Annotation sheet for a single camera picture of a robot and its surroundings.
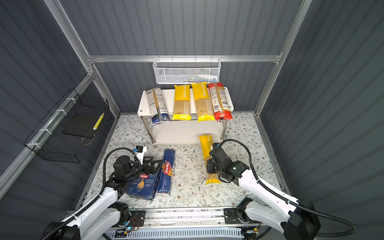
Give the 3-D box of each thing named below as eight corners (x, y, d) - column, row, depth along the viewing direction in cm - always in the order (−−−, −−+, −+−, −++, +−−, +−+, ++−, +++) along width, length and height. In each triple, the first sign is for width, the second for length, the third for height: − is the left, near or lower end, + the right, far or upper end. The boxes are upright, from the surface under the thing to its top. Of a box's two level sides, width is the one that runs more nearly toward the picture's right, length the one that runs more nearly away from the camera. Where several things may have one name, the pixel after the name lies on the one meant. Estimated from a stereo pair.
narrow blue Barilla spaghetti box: (159, 193, 83) (157, 191, 80) (165, 152, 100) (164, 149, 97) (170, 193, 83) (169, 191, 80) (174, 152, 100) (174, 149, 97)
